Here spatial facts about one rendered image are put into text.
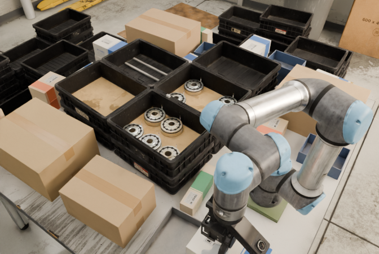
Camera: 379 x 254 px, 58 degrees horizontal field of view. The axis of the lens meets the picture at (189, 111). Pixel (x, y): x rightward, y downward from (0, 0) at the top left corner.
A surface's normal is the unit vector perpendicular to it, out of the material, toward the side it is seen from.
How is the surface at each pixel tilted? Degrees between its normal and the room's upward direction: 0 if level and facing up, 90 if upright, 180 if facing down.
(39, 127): 0
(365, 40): 73
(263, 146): 3
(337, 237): 0
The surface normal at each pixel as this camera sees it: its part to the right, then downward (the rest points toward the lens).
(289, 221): 0.00, -0.74
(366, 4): -0.55, 0.38
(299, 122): -0.59, 0.54
